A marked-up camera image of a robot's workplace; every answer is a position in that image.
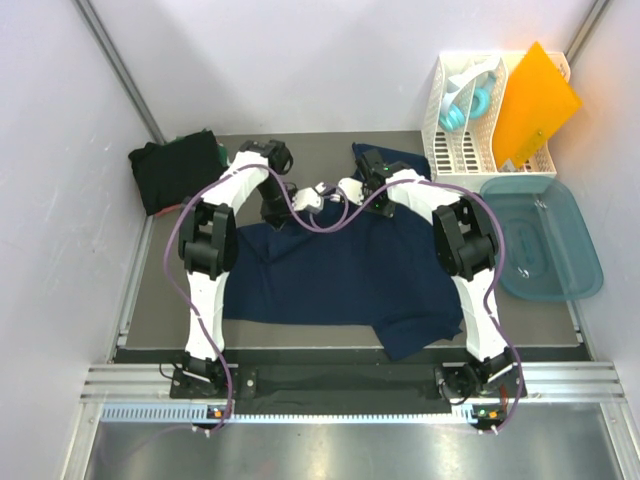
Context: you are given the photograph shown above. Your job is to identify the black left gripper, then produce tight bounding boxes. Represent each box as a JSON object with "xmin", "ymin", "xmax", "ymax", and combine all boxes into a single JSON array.
[{"xmin": 256, "ymin": 176, "xmax": 302, "ymax": 230}]

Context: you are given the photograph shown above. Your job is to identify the navy blue t shirt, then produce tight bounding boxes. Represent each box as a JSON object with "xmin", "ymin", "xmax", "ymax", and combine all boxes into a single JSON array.
[{"xmin": 222, "ymin": 142, "xmax": 464, "ymax": 362}]

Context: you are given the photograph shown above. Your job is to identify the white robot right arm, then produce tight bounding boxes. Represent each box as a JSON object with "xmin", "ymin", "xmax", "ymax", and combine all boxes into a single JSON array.
[{"xmin": 346, "ymin": 149, "xmax": 516, "ymax": 402}]

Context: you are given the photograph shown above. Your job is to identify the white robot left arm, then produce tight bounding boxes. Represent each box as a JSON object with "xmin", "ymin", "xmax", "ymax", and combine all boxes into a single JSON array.
[{"xmin": 178, "ymin": 140, "xmax": 297, "ymax": 397}]

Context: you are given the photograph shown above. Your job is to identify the folded green t shirt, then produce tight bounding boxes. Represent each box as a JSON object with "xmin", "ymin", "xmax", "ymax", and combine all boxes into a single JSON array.
[{"xmin": 169, "ymin": 134, "xmax": 231, "ymax": 168}]

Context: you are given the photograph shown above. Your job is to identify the folded red t shirt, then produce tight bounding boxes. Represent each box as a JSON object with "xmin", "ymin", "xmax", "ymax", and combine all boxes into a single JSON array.
[{"xmin": 153, "ymin": 203, "xmax": 182, "ymax": 217}]

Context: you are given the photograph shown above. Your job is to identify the folded black t shirt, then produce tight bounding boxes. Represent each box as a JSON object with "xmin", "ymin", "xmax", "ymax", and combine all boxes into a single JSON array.
[{"xmin": 128, "ymin": 130, "xmax": 227, "ymax": 216}]

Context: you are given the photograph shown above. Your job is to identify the teal headphones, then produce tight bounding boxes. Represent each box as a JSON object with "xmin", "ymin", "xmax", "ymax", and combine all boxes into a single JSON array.
[{"xmin": 439, "ymin": 55, "xmax": 501, "ymax": 132}]

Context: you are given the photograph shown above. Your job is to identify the white slotted file organizer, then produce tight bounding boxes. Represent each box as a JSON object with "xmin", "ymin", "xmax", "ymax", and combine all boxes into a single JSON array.
[{"xmin": 421, "ymin": 51, "xmax": 556, "ymax": 191}]

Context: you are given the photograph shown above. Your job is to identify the orange plastic folder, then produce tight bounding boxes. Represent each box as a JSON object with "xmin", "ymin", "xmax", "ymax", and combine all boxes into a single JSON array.
[{"xmin": 492, "ymin": 42, "xmax": 583, "ymax": 172}]

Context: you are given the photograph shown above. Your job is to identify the translucent teal plastic bin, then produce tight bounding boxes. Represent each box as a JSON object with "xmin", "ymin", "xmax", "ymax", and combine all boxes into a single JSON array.
[{"xmin": 481, "ymin": 174, "xmax": 604, "ymax": 302}]

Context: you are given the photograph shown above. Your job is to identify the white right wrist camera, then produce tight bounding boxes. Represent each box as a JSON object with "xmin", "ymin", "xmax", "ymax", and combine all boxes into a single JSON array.
[{"xmin": 329, "ymin": 178, "xmax": 364, "ymax": 206}]

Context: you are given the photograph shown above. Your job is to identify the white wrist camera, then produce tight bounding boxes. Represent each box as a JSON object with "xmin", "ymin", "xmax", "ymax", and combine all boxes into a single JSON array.
[
  {"xmin": 329, "ymin": 178, "xmax": 364, "ymax": 206},
  {"xmin": 292, "ymin": 182, "xmax": 327, "ymax": 214}
]

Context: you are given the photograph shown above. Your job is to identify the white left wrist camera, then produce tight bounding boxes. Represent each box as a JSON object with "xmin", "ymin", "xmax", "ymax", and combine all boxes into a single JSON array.
[{"xmin": 292, "ymin": 182, "xmax": 327, "ymax": 214}]

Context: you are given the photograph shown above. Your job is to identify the left aluminium corner post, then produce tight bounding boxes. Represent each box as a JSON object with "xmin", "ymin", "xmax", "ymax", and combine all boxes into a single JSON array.
[{"xmin": 71, "ymin": 0, "xmax": 166, "ymax": 144}]

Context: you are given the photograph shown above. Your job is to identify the aluminium corner post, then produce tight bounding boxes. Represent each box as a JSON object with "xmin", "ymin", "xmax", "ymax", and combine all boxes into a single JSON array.
[
  {"xmin": 71, "ymin": 0, "xmax": 166, "ymax": 144},
  {"xmin": 564, "ymin": 0, "xmax": 613, "ymax": 66}
]

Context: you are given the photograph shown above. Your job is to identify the right aluminium corner post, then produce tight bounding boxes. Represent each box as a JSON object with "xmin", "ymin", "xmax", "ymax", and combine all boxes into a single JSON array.
[{"xmin": 564, "ymin": 0, "xmax": 613, "ymax": 66}]

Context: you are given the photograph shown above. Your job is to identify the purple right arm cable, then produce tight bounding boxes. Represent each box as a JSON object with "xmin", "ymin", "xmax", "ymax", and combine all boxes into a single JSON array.
[{"xmin": 319, "ymin": 179, "xmax": 526, "ymax": 434}]

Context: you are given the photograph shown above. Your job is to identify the aluminium frame rail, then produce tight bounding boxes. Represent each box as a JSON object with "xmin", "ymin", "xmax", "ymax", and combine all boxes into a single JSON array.
[{"xmin": 61, "ymin": 362, "xmax": 639, "ymax": 479}]

